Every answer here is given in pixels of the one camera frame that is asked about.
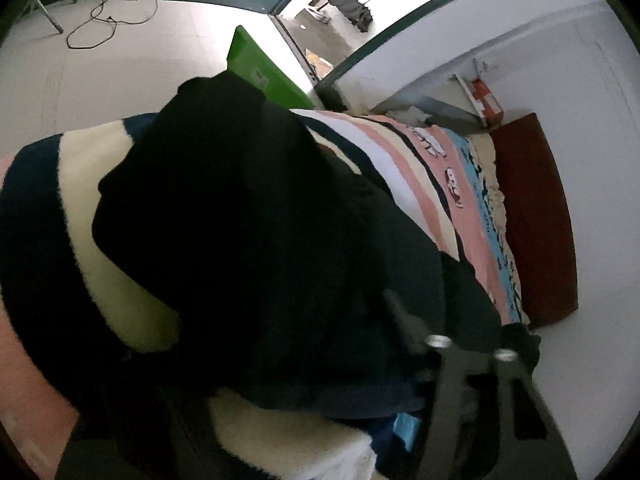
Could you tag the dark large garment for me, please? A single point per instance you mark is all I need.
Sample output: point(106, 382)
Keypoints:
point(240, 240)

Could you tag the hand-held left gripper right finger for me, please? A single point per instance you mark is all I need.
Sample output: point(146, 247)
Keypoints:
point(445, 410)

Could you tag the green plastic board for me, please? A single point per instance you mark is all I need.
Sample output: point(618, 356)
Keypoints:
point(260, 65)

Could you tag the black hanging clothes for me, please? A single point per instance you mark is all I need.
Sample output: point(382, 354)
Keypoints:
point(352, 10)

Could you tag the grey metal furniture leg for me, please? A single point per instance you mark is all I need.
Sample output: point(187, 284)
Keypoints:
point(49, 12)

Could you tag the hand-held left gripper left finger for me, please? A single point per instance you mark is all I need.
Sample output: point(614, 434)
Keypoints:
point(125, 442)

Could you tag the orange box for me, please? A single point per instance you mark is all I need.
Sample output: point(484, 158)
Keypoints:
point(487, 102)

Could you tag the dark red headboard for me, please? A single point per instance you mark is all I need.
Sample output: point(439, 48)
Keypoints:
point(537, 220)

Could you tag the striped cartoon printed blanket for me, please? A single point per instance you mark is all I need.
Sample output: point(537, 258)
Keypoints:
point(440, 180)

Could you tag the brown cardboard piece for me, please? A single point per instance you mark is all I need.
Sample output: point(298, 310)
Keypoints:
point(319, 61)

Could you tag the grey bedside shelf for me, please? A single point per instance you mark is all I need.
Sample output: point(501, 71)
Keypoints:
point(440, 105)

